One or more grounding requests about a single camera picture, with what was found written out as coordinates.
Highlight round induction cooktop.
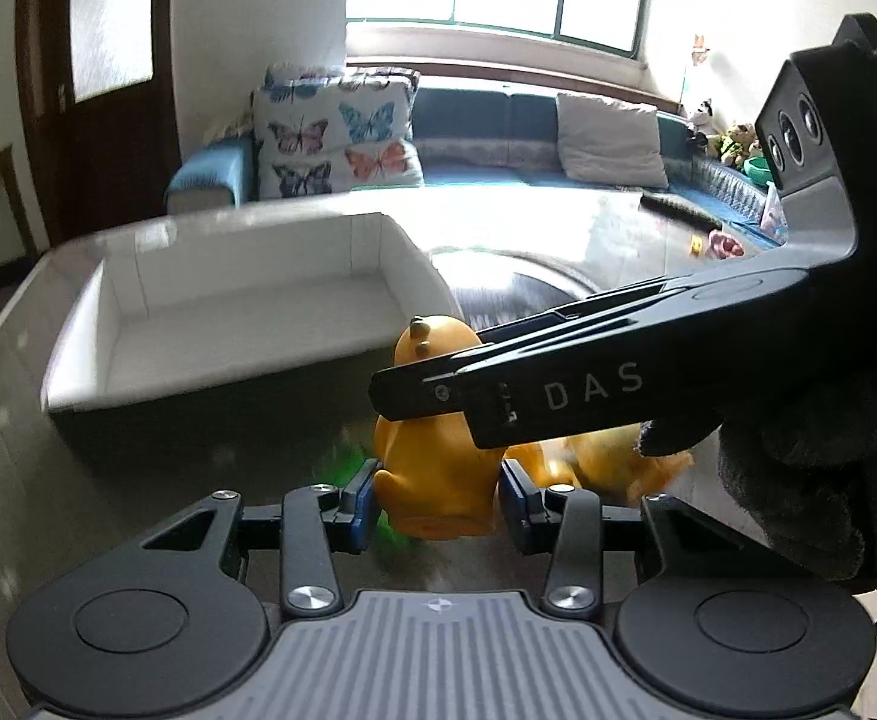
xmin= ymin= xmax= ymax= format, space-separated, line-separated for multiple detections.
xmin=430 ymin=249 xmax=599 ymax=332

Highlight brown wooden door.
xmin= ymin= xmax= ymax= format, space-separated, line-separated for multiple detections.
xmin=14 ymin=0 xmax=180 ymax=244

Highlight pink toy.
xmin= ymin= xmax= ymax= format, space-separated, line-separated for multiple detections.
xmin=707 ymin=229 xmax=746 ymax=260

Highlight white cushion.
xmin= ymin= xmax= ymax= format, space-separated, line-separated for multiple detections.
xmin=555 ymin=93 xmax=668 ymax=188

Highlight butterfly print pillow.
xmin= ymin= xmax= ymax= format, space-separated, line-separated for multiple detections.
xmin=251 ymin=65 xmax=424 ymax=200

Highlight blue sofa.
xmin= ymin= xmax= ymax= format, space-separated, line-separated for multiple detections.
xmin=165 ymin=78 xmax=767 ymax=236

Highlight yellow duck plush toy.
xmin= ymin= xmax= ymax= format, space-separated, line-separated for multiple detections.
xmin=370 ymin=316 xmax=695 ymax=539

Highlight black cardboard box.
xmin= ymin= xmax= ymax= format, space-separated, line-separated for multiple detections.
xmin=41 ymin=211 xmax=461 ymax=463

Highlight black remote control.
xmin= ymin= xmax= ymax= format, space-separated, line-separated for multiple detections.
xmin=640 ymin=192 xmax=723 ymax=232

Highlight right gloved hand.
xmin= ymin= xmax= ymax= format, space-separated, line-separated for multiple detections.
xmin=637 ymin=349 xmax=877 ymax=592

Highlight stuffed toys on sofa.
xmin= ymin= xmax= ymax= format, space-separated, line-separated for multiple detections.
xmin=690 ymin=99 xmax=772 ymax=190

